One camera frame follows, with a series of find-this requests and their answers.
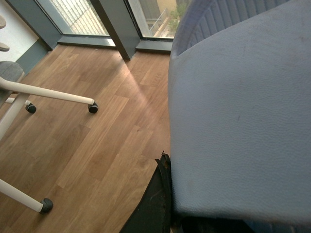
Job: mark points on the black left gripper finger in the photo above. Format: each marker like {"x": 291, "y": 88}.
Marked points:
{"x": 153, "y": 213}

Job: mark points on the white office chair base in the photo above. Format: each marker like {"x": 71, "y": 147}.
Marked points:
{"x": 13, "y": 92}

